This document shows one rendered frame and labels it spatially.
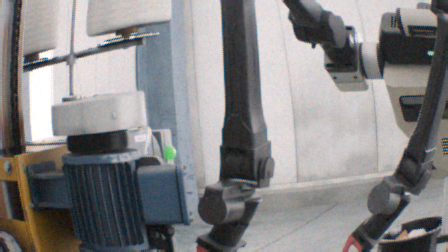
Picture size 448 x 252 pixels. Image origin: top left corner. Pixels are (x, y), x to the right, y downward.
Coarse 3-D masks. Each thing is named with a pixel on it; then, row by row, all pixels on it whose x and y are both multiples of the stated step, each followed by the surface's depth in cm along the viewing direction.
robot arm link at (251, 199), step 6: (240, 192) 176; (246, 192) 177; (252, 192) 179; (246, 198) 175; (252, 198) 177; (258, 198) 179; (246, 204) 176; (252, 204) 177; (258, 204) 178; (246, 210) 177; (252, 210) 177; (246, 216) 177; (252, 216) 179; (234, 222) 179; (240, 222) 178; (246, 222) 178
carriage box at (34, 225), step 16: (32, 144) 184; (48, 144) 181; (64, 144) 178; (0, 160) 150; (16, 160) 147; (32, 160) 153; (48, 160) 160; (0, 176) 150; (16, 176) 148; (32, 208) 151; (64, 208) 163; (0, 224) 152; (16, 224) 150; (32, 224) 149; (48, 224) 156; (64, 224) 162; (16, 240) 150; (32, 240) 148; (48, 240) 154; (64, 240) 161; (80, 240) 167
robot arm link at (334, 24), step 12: (288, 0) 188; (300, 0) 188; (312, 0) 193; (300, 12) 191; (312, 12) 192; (324, 12) 195; (300, 24) 197; (312, 24) 195; (324, 24) 194; (336, 24) 197; (300, 36) 201; (336, 36) 197
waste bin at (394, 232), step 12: (432, 216) 413; (396, 228) 416; (408, 228) 418; (420, 228) 417; (432, 228) 411; (384, 240) 386; (396, 240) 377; (408, 240) 372; (420, 240) 373; (432, 240) 374
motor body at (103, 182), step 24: (72, 168) 149; (96, 168) 148; (120, 168) 149; (72, 192) 150; (96, 192) 148; (120, 192) 149; (72, 216) 151; (96, 216) 148; (120, 216) 149; (96, 240) 148; (120, 240) 148; (144, 240) 152
